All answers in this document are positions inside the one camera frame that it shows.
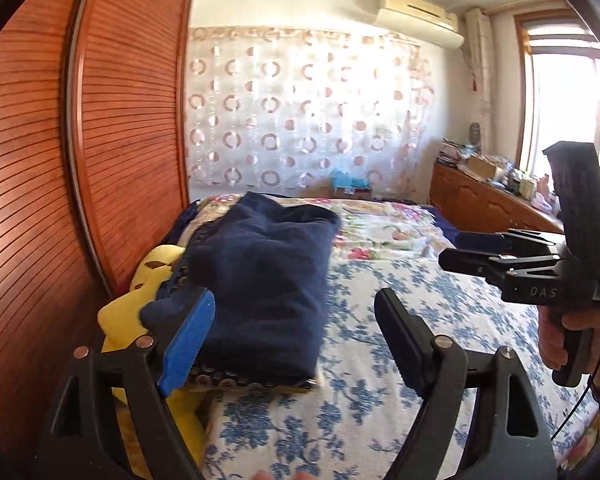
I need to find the navy t-shirt with orange print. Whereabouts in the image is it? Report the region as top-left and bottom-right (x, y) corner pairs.
(139, 191), (342, 382)

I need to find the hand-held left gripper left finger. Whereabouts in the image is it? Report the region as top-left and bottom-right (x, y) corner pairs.
(32, 287), (216, 480)

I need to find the wooden cabinet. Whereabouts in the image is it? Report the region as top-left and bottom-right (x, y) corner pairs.
(429, 162), (566, 237)

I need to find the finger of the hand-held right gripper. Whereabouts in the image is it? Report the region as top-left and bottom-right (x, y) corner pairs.
(438, 249), (563, 287)
(455, 230), (563, 257)

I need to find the sheer circle-patterned curtain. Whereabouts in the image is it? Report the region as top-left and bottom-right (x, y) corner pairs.
(187, 27), (437, 202)

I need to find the person's left hand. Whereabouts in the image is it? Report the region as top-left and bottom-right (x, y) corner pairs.
(252, 469), (326, 480)

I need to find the white air conditioner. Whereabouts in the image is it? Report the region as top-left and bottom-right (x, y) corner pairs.
(380, 0), (458, 31)

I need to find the wooden louvred wardrobe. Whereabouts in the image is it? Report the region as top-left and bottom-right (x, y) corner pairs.
(0, 0), (201, 480)

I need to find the dark circle-patterned cloth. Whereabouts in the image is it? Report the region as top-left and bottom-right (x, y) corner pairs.
(167, 200), (322, 394)

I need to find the blue plastic bag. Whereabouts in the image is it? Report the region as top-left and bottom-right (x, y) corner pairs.
(330, 170), (369, 194)

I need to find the cardboard box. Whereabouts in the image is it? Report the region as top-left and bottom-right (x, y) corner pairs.
(467, 152), (504, 182)

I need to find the blue floral bedsheet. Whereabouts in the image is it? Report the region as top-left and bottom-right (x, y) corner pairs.
(200, 255), (600, 480)

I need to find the person's right hand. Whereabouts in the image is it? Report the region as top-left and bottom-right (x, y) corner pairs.
(537, 308), (596, 375)

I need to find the floral blanket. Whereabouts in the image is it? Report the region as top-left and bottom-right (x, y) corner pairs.
(195, 195), (448, 262)

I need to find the yellow plush toy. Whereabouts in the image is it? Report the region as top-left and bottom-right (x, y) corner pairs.
(97, 244), (208, 480)

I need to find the wooden-framed window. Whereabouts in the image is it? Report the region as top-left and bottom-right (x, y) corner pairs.
(512, 7), (600, 181)

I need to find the bunched white curtain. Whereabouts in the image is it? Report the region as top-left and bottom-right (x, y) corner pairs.
(462, 7), (496, 161)

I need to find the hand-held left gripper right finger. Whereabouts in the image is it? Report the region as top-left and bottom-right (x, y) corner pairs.
(374, 287), (561, 480)

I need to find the wall air conditioner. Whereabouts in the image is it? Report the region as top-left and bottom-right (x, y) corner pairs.
(375, 8), (466, 51)

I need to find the navy blanket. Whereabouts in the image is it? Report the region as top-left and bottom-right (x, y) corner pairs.
(427, 204), (462, 242)

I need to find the black cable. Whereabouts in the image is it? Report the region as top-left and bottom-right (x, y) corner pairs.
(550, 280), (600, 443)

